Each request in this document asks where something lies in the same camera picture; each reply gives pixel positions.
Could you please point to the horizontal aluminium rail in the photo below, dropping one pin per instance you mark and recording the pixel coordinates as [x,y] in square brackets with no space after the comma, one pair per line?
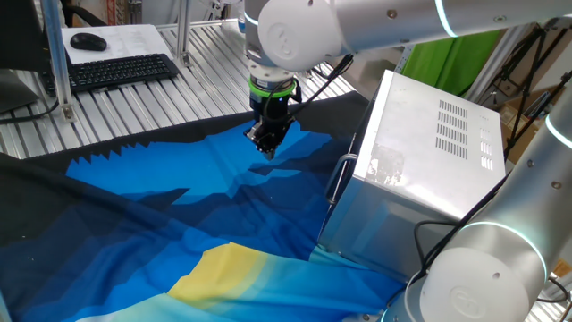
[210,22]

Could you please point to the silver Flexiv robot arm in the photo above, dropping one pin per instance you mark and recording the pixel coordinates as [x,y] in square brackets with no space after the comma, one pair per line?
[304,31]

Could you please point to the slanted aluminium profile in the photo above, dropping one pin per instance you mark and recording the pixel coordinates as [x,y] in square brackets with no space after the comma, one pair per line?
[496,62]

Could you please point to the blue mountain print cloth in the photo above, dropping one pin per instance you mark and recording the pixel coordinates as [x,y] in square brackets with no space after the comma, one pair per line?
[156,214]

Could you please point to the black computer keyboard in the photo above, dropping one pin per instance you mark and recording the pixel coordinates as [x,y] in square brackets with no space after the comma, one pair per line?
[111,71]

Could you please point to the black computer monitor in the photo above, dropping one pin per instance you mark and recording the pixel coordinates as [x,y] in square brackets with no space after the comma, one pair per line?
[18,40]

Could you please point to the black computer mouse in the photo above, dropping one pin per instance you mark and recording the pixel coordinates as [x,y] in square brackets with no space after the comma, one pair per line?
[88,41]

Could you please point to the brown cardboard box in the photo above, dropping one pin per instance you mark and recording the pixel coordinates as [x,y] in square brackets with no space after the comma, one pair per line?
[514,121]

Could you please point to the aluminium frame post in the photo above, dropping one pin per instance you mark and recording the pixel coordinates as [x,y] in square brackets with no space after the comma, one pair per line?
[56,53]
[183,31]

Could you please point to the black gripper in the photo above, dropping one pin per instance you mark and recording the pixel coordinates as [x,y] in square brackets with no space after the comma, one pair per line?
[272,112]

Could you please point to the black tripod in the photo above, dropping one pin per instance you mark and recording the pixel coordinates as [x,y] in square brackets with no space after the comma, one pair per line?
[529,85]

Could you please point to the white paper sheet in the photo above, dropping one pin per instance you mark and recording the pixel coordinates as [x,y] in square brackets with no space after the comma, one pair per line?
[134,40]

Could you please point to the silver Galanz microwave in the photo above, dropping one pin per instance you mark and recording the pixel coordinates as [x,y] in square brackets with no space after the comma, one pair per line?
[424,134]

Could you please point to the green fabric backdrop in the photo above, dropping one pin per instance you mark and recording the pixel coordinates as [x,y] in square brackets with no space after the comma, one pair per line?
[447,62]

